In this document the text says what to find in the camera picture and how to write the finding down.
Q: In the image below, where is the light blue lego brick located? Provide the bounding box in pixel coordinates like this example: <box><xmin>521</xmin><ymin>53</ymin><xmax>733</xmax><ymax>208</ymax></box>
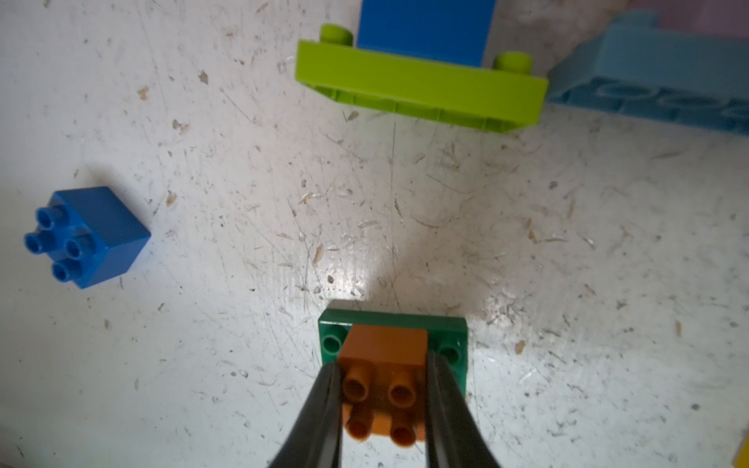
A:
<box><xmin>546</xmin><ymin>10</ymin><xmax>748</xmax><ymax>136</ymax></box>

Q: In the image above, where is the yellow lego brick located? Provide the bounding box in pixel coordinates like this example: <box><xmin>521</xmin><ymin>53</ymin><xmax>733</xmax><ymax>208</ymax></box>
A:
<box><xmin>731</xmin><ymin>436</ymin><xmax>749</xmax><ymax>468</ymax></box>

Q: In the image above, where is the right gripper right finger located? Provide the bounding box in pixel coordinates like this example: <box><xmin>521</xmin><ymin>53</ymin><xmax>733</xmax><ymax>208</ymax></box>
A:
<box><xmin>425</xmin><ymin>351</ymin><xmax>501</xmax><ymax>468</ymax></box>

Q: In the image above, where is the purple lego brick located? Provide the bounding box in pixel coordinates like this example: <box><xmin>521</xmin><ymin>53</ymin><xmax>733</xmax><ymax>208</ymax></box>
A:
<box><xmin>627</xmin><ymin>0</ymin><xmax>748</xmax><ymax>39</ymax></box>

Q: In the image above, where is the lime green lego brick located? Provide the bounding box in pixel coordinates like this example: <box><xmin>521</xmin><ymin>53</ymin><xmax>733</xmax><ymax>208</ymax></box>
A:
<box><xmin>296</xmin><ymin>23</ymin><xmax>549</xmax><ymax>133</ymax></box>

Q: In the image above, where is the dark green lego brick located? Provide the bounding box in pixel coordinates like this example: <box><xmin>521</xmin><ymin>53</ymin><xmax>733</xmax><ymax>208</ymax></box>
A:
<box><xmin>317</xmin><ymin>308</ymin><xmax>470</xmax><ymax>399</ymax></box>

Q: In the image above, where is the orange lego brick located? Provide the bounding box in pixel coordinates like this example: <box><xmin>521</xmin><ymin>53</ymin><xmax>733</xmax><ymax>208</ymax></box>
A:
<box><xmin>337</xmin><ymin>325</ymin><xmax>428</xmax><ymax>448</ymax></box>

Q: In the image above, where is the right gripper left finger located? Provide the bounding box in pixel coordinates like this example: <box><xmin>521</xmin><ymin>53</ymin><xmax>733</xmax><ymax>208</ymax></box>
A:
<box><xmin>269</xmin><ymin>361</ymin><xmax>343</xmax><ymax>468</ymax></box>

